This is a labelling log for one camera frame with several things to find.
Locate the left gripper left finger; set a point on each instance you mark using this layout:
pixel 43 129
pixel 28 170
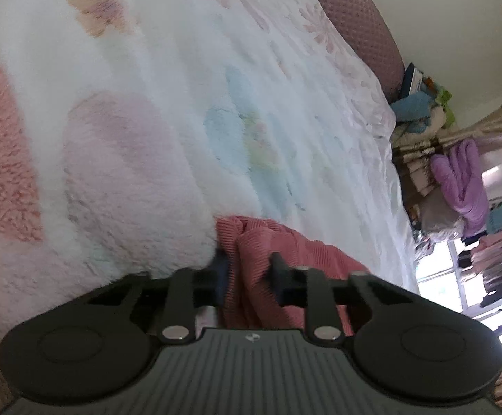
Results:
pixel 188 291

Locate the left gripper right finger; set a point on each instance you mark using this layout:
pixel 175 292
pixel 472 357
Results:
pixel 310 290

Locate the pink turtleneck long-sleeve top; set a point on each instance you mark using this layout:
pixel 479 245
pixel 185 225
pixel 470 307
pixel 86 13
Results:
pixel 267 285

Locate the floral fleece bed blanket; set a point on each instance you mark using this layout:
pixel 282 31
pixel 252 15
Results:
pixel 128 127

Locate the blue plush toy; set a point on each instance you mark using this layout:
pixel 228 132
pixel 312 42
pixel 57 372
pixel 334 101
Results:
pixel 414 112

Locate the brown striped curtain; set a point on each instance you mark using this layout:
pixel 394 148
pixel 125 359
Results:
pixel 412 161

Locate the mauve quilted headboard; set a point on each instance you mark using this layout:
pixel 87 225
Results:
pixel 360 23

